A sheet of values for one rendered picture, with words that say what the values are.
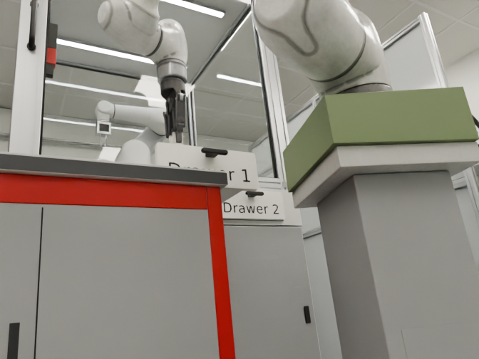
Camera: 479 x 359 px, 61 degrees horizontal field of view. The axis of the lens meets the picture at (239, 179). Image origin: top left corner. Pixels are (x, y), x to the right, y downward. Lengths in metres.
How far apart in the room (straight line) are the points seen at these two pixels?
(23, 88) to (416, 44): 2.13
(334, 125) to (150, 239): 0.37
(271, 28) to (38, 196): 0.46
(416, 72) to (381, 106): 1.90
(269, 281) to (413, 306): 0.80
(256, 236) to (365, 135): 0.83
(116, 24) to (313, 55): 0.60
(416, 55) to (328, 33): 1.97
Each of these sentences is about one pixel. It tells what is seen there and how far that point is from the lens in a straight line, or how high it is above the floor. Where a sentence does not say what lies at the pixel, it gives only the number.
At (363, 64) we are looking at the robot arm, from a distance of 0.89.
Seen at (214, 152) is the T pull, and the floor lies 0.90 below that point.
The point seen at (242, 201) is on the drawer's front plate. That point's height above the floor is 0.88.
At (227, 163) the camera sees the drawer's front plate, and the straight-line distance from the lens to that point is 1.09.
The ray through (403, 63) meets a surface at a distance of 2.75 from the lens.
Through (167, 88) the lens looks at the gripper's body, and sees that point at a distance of 1.22.
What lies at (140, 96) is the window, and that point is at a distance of 1.51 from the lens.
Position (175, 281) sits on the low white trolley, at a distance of 0.69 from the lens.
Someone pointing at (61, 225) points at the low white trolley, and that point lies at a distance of 0.66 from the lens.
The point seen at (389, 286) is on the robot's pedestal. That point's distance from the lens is 0.74.
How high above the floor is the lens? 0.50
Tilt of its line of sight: 18 degrees up
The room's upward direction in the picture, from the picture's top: 6 degrees counter-clockwise
